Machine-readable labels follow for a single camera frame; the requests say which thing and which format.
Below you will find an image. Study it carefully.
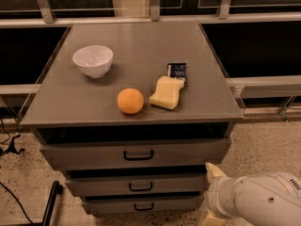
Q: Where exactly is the grey drawer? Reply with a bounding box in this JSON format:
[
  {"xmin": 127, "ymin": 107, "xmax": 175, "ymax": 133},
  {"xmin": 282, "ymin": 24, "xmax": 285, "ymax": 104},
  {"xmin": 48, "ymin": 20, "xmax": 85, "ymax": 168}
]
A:
[
  {"xmin": 66, "ymin": 173, "xmax": 205, "ymax": 197},
  {"xmin": 40, "ymin": 138, "xmax": 231, "ymax": 170},
  {"xmin": 82, "ymin": 192, "xmax": 203, "ymax": 216}
]

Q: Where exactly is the dark blue snack packet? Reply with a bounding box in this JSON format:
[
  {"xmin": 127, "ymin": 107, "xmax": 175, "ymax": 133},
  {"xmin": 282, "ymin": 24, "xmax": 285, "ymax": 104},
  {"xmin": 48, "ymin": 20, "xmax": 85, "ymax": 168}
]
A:
[{"xmin": 167, "ymin": 63, "xmax": 186, "ymax": 85}]

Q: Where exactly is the small black tripod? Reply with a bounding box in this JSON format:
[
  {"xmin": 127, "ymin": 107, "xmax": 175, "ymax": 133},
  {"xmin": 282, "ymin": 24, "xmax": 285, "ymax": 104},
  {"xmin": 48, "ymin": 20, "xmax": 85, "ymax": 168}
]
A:
[{"xmin": 0, "ymin": 134, "xmax": 24, "ymax": 155}]

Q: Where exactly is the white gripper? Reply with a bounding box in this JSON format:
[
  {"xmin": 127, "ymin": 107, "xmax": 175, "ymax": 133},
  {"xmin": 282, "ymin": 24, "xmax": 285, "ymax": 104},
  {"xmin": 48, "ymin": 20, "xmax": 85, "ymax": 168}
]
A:
[{"xmin": 198, "ymin": 162, "xmax": 239, "ymax": 226}]

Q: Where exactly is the grey drawer cabinet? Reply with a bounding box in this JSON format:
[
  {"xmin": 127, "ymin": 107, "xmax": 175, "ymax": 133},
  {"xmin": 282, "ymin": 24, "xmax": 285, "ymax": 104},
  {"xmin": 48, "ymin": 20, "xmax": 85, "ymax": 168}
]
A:
[{"xmin": 22, "ymin": 23, "xmax": 242, "ymax": 202}]

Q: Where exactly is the yellow sponge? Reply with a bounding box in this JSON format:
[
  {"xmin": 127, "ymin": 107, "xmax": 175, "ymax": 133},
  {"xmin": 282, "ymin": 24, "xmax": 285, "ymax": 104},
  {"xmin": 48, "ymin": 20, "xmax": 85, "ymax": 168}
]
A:
[{"xmin": 149, "ymin": 76, "xmax": 184, "ymax": 110}]

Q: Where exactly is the orange fruit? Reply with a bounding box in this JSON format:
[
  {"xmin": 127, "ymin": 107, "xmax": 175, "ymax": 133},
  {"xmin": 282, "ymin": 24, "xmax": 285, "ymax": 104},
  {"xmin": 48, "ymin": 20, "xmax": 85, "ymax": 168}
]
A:
[{"xmin": 118, "ymin": 89, "xmax": 144, "ymax": 114}]

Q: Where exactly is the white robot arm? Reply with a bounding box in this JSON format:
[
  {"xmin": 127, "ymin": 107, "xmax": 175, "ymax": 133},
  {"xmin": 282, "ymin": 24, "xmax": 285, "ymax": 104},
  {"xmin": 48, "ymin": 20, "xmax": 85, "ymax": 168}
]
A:
[{"xmin": 200, "ymin": 162, "xmax": 301, "ymax": 226}]

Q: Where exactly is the black stand leg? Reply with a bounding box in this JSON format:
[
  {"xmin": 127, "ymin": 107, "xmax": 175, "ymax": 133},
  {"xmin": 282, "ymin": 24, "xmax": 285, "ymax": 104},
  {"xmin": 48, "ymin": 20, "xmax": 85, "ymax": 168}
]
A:
[{"xmin": 40, "ymin": 181, "xmax": 63, "ymax": 226}]

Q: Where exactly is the white ceramic bowl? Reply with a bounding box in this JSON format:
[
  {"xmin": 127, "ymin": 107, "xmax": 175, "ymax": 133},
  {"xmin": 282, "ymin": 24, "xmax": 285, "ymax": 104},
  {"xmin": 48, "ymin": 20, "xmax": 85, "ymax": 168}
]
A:
[{"xmin": 72, "ymin": 45, "xmax": 114, "ymax": 78}]

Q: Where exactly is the grey top drawer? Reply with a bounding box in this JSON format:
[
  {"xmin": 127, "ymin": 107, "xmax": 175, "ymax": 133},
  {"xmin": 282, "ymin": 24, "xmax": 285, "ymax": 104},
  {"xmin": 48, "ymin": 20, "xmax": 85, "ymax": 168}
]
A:
[{"xmin": 40, "ymin": 138, "xmax": 231, "ymax": 170}]

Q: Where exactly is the black floor cable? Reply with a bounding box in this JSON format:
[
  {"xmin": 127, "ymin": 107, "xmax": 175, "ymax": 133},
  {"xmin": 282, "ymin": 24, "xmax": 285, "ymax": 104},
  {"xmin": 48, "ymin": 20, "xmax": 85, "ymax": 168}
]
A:
[{"xmin": 0, "ymin": 181, "xmax": 35, "ymax": 225}]

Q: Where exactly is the metal window railing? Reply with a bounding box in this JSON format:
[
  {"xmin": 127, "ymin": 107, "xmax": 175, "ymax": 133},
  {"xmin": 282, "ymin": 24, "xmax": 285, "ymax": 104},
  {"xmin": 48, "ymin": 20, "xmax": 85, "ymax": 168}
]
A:
[{"xmin": 0, "ymin": 0, "xmax": 301, "ymax": 27}]

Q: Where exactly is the grey middle drawer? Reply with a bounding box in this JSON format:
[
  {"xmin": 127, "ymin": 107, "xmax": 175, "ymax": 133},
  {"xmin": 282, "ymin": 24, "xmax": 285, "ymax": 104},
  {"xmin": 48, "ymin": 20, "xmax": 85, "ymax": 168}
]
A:
[{"xmin": 66, "ymin": 173, "xmax": 205, "ymax": 197}]

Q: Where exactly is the grey bottom drawer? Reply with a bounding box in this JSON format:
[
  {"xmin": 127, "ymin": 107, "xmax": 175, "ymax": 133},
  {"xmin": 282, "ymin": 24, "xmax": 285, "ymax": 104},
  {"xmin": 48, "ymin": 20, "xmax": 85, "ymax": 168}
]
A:
[{"xmin": 82, "ymin": 192, "xmax": 203, "ymax": 216}]

